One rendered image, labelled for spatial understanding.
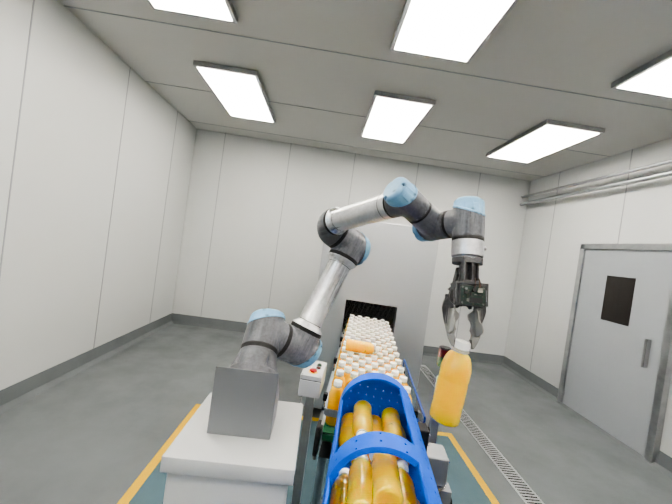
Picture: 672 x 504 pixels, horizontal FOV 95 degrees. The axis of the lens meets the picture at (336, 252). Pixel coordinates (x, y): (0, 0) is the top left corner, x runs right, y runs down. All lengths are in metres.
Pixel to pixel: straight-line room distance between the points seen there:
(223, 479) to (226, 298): 4.98
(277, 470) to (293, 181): 5.06
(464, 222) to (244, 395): 0.73
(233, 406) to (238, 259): 4.82
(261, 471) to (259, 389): 0.18
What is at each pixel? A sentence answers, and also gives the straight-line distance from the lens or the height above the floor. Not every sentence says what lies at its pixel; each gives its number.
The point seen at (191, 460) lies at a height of 1.15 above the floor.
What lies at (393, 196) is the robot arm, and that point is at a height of 1.84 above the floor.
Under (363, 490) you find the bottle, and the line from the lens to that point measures 0.92.
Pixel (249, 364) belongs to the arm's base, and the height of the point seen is 1.34.
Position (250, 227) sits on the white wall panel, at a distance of 5.65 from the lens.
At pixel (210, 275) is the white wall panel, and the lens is 5.86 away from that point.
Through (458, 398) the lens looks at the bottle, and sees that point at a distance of 0.84.
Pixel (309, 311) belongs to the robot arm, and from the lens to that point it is 1.09.
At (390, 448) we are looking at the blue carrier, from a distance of 0.90.
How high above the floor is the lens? 1.70
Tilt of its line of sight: 1 degrees down
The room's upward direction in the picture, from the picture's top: 8 degrees clockwise
